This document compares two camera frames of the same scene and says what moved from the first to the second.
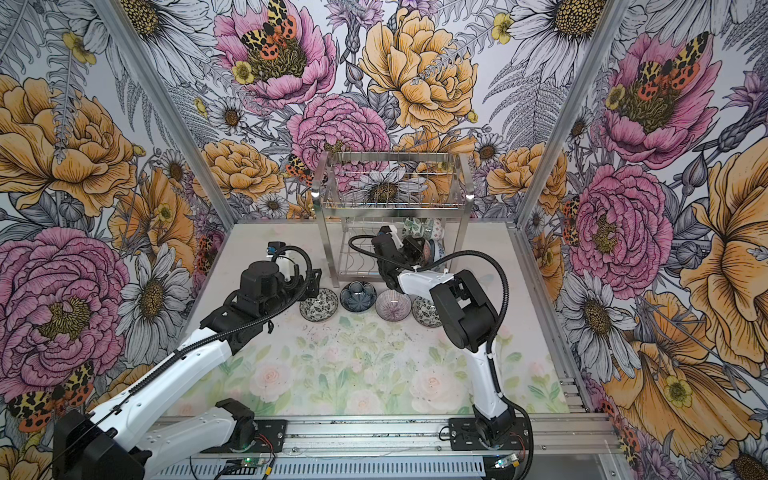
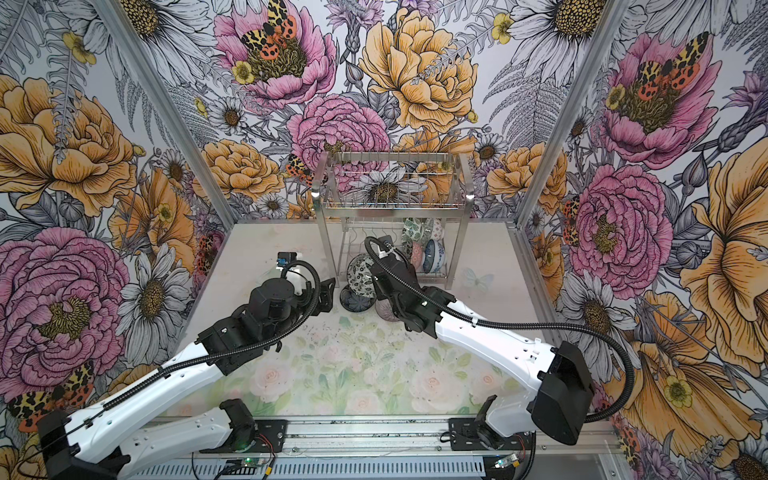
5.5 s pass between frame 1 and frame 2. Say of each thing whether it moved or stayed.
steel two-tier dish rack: stayed
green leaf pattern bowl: stayed
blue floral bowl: stayed
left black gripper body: moved
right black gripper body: moved
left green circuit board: stayed
